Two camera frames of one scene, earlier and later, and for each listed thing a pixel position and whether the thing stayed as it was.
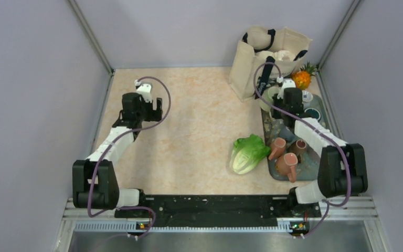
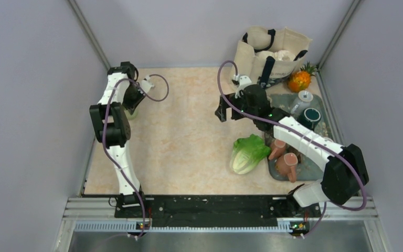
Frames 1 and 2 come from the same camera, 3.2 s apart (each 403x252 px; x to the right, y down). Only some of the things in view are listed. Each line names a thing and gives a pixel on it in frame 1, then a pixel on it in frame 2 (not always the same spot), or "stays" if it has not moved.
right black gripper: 276,100 -> 221,112
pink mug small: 277,148 stays
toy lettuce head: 246,153 stays
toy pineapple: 302,77 stays
